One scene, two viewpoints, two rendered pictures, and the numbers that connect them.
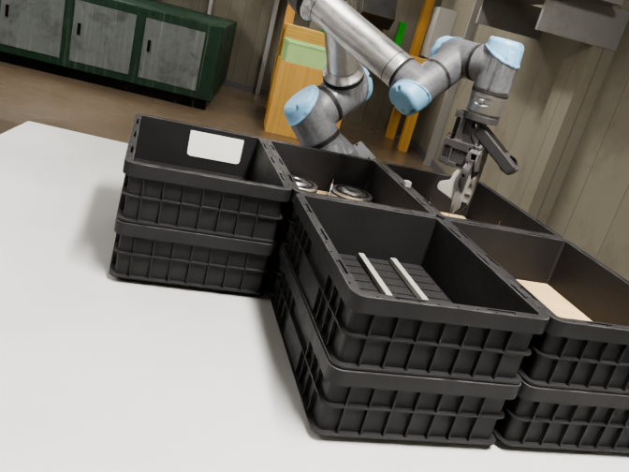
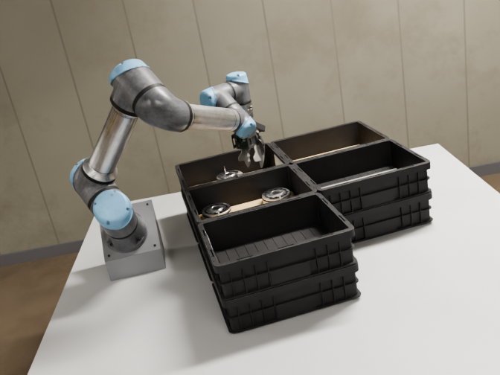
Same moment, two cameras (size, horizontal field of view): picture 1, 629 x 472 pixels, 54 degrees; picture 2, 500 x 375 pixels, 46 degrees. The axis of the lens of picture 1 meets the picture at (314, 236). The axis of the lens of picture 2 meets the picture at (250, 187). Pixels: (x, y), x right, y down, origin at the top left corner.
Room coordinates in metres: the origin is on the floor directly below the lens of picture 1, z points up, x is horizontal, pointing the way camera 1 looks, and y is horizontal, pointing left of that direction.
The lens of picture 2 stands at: (1.05, 1.78, 1.68)
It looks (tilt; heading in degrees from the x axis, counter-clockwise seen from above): 22 degrees down; 278
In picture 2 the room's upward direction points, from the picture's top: 11 degrees counter-clockwise
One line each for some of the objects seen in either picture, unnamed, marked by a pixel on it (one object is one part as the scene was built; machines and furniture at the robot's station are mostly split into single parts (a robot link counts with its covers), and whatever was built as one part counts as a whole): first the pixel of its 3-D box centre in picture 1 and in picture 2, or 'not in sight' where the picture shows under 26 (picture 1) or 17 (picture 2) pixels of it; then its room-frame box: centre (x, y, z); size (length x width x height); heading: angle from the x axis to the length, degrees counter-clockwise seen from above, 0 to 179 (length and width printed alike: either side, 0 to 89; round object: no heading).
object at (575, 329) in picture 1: (560, 277); (327, 143); (1.02, -0.43, 0.92); 0.40 x 0.30 x 0.02; 18
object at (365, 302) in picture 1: (404, 254); (358, 165); (0.93, -0.15, 0.92); 0.40 x 0.30 x 0.02; 18
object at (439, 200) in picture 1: (454, 220); (232, 178); (1.41, -0.31, 0.87); 0.40 x 0.30 x 0.11; 18
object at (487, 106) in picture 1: (485, 105); (242, 109); (1.31, -0.27, 1.15); 0.08 x 0.08 x 0.05
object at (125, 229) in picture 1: (191, 223); (280, 275); (1.22, 0.26, 0.76); 0.40 x 0.30 x 0.12; 18
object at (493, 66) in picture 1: (497, 66); (237, 88); (1.32, -0.27, 1.22); 0.09 x 0.08 x 0.11; 45
